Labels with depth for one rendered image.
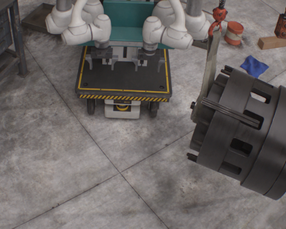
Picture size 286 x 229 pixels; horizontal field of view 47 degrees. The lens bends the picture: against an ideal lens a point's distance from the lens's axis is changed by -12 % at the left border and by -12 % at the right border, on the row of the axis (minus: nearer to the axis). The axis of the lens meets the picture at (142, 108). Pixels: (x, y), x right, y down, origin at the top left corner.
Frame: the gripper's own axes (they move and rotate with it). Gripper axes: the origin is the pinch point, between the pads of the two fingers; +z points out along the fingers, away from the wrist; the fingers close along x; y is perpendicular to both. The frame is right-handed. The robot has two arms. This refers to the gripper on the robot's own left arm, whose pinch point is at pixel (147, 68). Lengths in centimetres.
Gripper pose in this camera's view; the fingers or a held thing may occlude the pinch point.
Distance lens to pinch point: 225.2
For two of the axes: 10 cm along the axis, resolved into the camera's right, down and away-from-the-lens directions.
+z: -0.7, 6.6, 7.4
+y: 0.0, 7.5, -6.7
